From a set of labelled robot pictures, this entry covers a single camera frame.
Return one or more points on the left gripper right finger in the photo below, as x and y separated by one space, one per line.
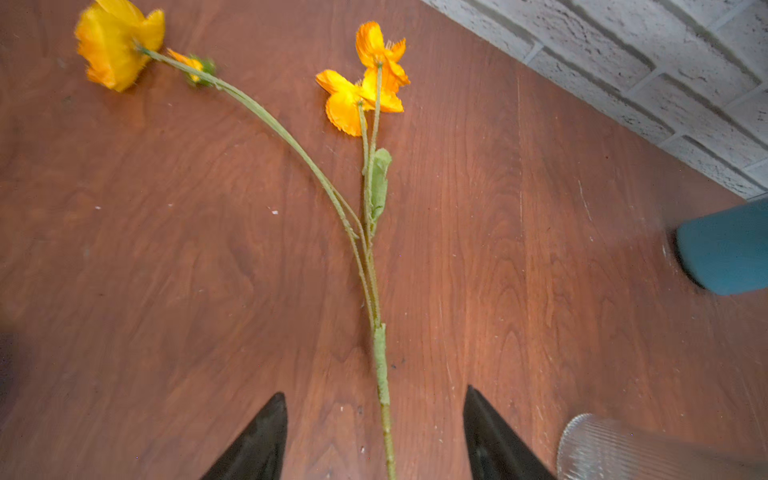
495 451

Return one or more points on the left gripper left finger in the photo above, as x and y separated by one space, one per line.
258 452

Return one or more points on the clear ribbed glass vase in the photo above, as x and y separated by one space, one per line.
592 447

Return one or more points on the blue ceramic vase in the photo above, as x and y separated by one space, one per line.
726 252

